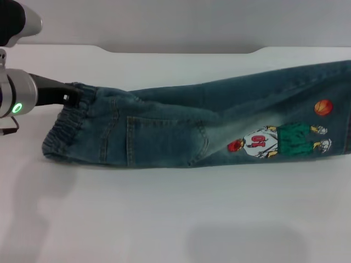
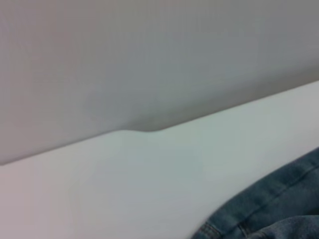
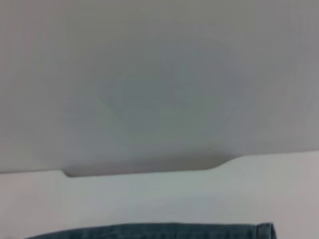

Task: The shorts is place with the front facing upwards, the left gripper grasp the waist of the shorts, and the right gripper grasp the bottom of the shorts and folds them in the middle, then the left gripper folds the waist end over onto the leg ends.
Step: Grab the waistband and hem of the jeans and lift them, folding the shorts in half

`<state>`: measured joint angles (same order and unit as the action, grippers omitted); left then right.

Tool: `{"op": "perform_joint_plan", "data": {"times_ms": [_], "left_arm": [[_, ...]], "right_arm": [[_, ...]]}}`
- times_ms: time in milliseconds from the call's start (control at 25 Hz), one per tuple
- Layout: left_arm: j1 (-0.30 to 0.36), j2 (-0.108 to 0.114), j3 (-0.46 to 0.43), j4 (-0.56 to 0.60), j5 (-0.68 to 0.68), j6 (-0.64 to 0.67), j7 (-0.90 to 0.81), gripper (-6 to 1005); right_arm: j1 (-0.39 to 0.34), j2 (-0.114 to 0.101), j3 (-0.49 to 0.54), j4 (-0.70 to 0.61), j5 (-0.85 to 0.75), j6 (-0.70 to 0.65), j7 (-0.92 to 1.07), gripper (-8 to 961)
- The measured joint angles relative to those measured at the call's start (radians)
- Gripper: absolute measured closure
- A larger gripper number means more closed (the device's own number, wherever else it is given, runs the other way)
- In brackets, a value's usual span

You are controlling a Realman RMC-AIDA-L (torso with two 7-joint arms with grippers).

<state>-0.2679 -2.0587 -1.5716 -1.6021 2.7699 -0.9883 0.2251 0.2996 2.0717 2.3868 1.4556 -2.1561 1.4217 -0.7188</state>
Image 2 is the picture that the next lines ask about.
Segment blue denim shorts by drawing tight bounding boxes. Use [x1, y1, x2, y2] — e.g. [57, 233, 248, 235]
[191, 146, 319, 239]

